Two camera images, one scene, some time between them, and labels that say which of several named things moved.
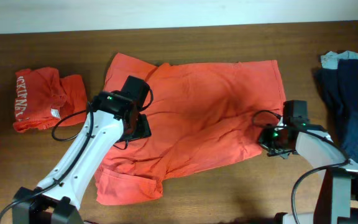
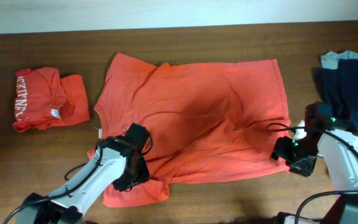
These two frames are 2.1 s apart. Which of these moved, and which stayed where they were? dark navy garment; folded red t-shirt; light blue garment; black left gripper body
Moved: black left gripper body
Stayed: light blue garment; dark navy garment; folded red t-shirt
